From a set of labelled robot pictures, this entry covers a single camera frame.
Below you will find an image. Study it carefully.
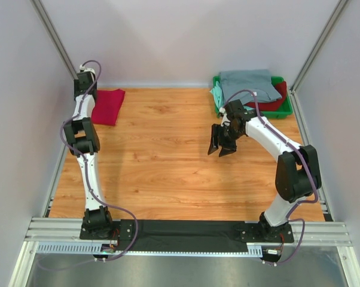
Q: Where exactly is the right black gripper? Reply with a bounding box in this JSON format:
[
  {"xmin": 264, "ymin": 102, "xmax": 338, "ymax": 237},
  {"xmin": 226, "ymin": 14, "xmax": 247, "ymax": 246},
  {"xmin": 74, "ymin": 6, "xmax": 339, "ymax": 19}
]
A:
[{"xmin": 208, "ymin": 124, "xmax": 243, "ymax": 158}]

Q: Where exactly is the bright red t shirt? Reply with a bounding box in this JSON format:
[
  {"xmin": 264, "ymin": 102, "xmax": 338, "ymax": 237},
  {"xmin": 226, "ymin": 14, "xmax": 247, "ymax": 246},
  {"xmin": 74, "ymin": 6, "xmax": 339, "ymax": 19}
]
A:
[{"xmin": 91, "ymin": 89, "xmax": 126, "ymax": 126}]

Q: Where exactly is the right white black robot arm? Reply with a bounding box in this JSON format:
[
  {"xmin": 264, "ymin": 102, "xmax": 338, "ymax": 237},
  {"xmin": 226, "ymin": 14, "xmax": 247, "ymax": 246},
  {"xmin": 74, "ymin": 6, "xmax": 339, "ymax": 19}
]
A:
[{"xmin": 208, "ymin": 100, "xmax": 322, "ymax": 242}]

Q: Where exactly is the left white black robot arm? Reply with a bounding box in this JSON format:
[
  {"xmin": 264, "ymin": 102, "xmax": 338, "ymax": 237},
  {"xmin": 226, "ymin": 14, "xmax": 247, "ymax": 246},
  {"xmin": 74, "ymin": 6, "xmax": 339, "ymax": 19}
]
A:
[{"xmin": 60, "ymin": 66, "xmax": 115, "ymax": 240}]

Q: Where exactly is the light teal t shirt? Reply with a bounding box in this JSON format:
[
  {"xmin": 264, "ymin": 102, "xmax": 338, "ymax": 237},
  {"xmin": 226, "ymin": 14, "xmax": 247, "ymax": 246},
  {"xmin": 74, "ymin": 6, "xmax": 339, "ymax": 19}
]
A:
[{"xmin": 209, "ymin": 81, "xmax": 226, "ymax": 113}]

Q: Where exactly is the dark red t shirt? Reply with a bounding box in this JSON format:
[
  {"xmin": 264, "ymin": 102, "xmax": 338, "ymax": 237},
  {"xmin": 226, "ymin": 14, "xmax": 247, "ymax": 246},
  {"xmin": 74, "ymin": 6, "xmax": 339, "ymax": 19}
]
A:
[{"xmin": 243, "ymin": 79, "xmax": 287, "ymax": 112}]

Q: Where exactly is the green plastic bin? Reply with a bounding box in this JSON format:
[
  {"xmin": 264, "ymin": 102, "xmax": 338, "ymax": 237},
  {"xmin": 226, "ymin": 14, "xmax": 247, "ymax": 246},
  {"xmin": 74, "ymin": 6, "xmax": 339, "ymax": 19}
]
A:
[{"xmin": 212, "ymin": 76, "xmax": 292, "ymax": 119}]

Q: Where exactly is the grey blue t shirt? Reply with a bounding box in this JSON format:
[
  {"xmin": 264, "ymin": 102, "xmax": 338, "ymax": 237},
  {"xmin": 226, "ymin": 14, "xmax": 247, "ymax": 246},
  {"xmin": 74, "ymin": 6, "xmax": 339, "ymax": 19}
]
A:
[{"xmin": 219, "ymin": 69, "xmax": 282, "ymax": 103}]

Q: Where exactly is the black cloth strip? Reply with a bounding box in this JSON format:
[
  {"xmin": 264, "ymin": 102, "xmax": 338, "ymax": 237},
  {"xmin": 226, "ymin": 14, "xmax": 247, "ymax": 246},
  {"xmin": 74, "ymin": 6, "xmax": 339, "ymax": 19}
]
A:
[{"xmin": 130, "ymin": 219, "xmax": 248, "ymax": 253}]

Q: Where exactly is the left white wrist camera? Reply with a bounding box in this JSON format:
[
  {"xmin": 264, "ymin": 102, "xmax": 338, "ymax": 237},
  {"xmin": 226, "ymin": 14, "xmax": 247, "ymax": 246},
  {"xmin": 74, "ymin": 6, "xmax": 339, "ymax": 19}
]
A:
[{"xmin": 79, "ymin": 65, "xmax": 96, "ymax": 80}]

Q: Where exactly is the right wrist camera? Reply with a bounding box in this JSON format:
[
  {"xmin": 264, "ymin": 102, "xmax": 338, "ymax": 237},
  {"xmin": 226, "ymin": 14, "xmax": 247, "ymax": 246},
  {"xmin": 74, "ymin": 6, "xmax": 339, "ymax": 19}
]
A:
[{"xmin": 218, "ymin": 107, "xmax": 230, "ymax": 126}]

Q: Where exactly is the left aluminium corner post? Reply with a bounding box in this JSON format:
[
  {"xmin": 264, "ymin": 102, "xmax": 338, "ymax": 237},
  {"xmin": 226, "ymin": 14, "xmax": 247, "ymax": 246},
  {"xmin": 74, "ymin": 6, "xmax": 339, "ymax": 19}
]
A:
[{"xmin": 30, "ymin": 0, "xmax": 78, "ymax": 81}]

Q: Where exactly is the aluminium corner post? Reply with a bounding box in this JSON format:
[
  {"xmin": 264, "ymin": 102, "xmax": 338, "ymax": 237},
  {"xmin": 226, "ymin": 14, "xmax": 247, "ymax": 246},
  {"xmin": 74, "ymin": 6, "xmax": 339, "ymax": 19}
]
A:
[
  {"xmin": 289, "ymin": 0, "xmax": 353, "ymax": 92},
  {"xmin": 30, "ymin": 0, "xmax": 78, "ymax": 81}
]

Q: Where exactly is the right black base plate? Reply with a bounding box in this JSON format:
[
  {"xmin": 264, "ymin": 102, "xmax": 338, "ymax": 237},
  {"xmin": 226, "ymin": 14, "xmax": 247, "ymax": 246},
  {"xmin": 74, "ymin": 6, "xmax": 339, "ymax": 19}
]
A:
[{"xmin": 234, "ymin": 222, "xmax": 294, "ymax": 243}]

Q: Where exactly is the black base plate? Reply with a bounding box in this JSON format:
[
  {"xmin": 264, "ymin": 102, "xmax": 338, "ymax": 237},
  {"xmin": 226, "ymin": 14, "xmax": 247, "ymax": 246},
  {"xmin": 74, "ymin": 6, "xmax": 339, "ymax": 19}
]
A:
[
  {"xmin": 80, "ymin": 219, "xmax": 136, "ymax": 241},
  {"xmin": 234, "ymin": 222, "xmax": 294, "ymax": 243}
]

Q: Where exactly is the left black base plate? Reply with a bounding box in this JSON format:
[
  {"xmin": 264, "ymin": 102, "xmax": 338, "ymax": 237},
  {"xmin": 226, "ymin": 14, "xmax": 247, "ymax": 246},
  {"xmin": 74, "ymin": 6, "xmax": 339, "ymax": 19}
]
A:
[{"xmin": 80, "ymin": 219, "xmax": 136, "ymax": 241}]

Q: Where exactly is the aluminium front rail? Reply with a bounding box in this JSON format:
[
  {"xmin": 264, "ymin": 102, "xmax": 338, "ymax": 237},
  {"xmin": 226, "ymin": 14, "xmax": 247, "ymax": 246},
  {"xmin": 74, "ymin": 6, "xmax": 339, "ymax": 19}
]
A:
[{"xmin": 25, "ymin": 218, "xmax": 352, "ymax": 247}]

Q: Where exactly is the grey slotted cable duct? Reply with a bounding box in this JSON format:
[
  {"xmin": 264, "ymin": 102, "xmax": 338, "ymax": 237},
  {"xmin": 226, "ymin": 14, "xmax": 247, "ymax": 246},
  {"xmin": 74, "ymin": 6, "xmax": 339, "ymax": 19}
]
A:
[{"xmin": 36, "ymin": 242, "xmax": 264, "ymax": 258}]

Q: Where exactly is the right aluminium corner post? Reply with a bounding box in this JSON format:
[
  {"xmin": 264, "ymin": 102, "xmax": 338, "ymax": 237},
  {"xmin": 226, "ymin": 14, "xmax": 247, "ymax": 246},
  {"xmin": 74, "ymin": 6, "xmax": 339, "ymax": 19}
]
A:
[{"xmin": 289, "ymin": 0, "xmax": 353, "ymax": 92}]

